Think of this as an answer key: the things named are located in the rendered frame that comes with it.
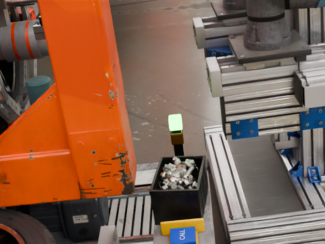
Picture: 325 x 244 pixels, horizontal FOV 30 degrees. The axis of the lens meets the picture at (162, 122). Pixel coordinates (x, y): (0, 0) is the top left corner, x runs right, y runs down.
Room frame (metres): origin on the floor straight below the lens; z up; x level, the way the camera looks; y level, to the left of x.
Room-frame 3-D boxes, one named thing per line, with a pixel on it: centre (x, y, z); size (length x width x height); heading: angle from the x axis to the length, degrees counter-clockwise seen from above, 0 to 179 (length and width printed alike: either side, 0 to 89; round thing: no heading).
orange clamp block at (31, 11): (2.46, 0.50, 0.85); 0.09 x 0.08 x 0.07; 175
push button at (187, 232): (1.35, -0.01, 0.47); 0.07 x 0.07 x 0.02; 85
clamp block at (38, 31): (1.96, 0.33, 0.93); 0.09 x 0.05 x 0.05; 85
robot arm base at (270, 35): (1.83, -0.37, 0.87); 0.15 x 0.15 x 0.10
